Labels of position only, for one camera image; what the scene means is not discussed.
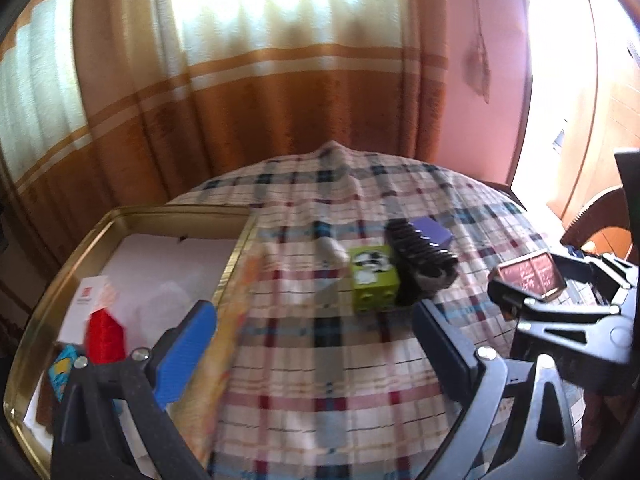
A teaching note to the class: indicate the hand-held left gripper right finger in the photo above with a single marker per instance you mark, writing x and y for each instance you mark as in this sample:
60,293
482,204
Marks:
440,350

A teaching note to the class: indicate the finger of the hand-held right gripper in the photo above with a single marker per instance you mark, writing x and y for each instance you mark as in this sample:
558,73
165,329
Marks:
600,270
530,310

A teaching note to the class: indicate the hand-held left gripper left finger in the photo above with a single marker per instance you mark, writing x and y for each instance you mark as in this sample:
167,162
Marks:
185,355

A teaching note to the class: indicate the reddish box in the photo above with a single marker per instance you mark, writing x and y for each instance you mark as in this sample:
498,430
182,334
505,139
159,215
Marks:
530,275

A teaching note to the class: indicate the red building block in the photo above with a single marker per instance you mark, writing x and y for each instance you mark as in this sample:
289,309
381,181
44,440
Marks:
102,335

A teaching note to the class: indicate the blue building block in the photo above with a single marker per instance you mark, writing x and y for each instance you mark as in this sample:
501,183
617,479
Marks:
62,370

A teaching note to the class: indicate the gold metal tray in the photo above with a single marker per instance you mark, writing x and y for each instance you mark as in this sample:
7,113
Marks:
150,220

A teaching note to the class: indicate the blue patterned cloth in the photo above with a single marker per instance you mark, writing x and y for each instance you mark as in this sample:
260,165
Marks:
575,251

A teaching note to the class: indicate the wooden chair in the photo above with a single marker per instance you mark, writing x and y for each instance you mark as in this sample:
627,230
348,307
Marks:
595,210

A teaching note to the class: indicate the translucent white plastic box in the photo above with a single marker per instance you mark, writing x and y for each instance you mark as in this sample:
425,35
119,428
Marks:
160,310

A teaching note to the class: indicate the black comb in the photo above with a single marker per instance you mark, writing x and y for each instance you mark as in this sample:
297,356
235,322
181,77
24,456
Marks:
420,255

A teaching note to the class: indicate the white tray liner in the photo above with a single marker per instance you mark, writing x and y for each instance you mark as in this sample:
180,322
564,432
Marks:
165,260

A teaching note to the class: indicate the green box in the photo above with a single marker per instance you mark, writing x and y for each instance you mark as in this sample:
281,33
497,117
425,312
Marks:
372,280

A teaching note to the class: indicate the wooden wardrobe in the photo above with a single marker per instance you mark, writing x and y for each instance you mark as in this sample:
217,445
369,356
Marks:
610,85

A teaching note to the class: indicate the white box with red logo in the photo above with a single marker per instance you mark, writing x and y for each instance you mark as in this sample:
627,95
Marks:
80,310

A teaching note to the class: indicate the purple box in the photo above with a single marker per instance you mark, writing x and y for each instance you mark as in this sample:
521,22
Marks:
432,232

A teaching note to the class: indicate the plaid tablecloth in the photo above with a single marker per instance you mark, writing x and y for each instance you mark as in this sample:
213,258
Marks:
325,385

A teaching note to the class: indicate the orange striped curtain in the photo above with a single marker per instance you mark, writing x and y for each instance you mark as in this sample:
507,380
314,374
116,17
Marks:
275,100
40,110

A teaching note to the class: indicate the brown door frame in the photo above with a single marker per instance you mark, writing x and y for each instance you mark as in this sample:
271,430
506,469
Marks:
525,60

